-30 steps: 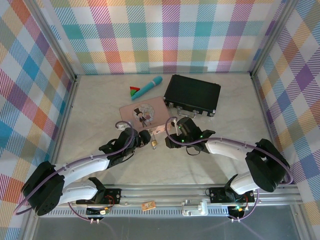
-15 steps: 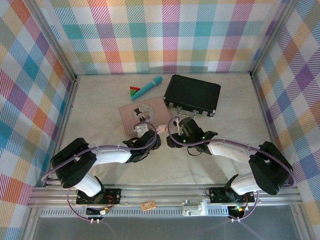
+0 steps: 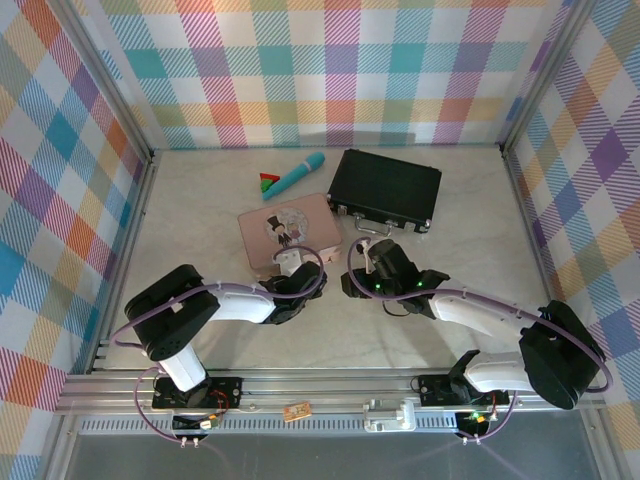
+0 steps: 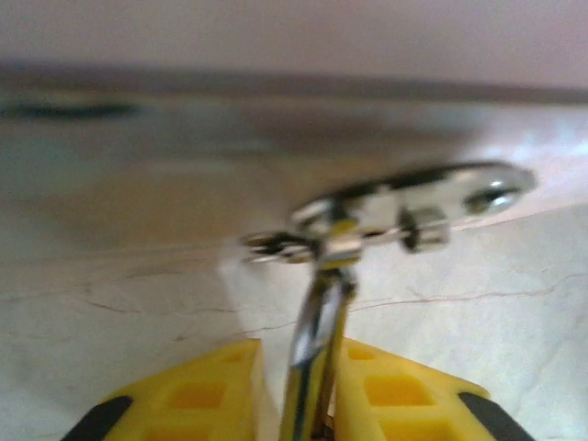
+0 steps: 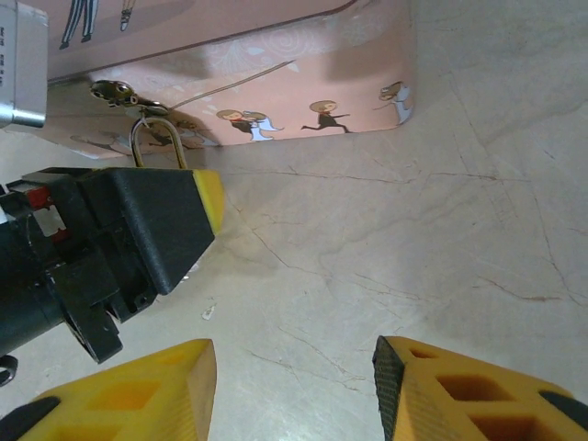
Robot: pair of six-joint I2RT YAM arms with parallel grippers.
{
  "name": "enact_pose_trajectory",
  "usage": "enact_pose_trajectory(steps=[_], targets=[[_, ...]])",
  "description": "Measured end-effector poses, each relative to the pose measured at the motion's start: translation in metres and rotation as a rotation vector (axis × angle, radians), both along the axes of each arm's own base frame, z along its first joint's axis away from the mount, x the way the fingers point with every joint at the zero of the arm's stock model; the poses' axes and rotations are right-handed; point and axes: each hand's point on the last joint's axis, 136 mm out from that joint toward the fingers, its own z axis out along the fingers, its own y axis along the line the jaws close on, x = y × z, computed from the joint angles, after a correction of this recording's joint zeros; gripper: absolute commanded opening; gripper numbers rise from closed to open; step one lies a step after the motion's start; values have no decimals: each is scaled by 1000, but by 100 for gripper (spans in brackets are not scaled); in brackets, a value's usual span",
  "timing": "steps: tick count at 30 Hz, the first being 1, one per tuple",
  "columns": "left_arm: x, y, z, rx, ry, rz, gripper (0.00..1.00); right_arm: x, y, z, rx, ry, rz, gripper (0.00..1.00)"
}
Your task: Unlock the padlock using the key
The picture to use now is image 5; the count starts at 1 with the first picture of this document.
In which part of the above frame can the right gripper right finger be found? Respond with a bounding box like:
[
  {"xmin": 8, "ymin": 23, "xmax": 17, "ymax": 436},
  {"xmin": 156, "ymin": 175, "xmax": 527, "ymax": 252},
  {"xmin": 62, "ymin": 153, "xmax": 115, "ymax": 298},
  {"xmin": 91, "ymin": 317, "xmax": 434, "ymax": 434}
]
[{"xmin": 372, "ymin": 334, "xmax": 588, "ymax": 441}]

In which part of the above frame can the pink cartoon tin box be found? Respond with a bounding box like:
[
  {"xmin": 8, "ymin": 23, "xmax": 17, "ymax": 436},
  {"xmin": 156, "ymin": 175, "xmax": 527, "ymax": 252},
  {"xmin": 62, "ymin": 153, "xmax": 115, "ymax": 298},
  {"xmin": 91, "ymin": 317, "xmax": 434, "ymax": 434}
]
[{"xmin": 45, "ymin": 0, "xmax": 417, "ymax": 160}]

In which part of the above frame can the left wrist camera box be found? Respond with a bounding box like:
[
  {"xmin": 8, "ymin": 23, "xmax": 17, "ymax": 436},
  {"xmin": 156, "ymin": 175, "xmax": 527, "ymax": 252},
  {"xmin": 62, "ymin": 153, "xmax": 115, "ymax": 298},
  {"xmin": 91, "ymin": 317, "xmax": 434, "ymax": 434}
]
[{"xmin": 0, "ymin": 0, "xmax": 50, "ymax": 130}]

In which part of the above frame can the brass padlock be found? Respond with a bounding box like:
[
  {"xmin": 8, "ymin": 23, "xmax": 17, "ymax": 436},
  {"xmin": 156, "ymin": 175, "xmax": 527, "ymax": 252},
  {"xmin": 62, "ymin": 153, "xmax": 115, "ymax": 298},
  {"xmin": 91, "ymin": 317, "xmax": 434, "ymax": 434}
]
[{"xmin": 130, "ymin": 117, "xmax": 189, "ymax": 172}]

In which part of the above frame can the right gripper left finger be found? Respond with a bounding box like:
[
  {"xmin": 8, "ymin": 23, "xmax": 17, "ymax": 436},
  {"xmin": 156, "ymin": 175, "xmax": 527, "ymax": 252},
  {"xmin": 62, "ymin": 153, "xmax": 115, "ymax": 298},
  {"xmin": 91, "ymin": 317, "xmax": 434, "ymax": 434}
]
[{"xmin": 0, "ymin": 338, "xmax": 217, "ymax": 441}]

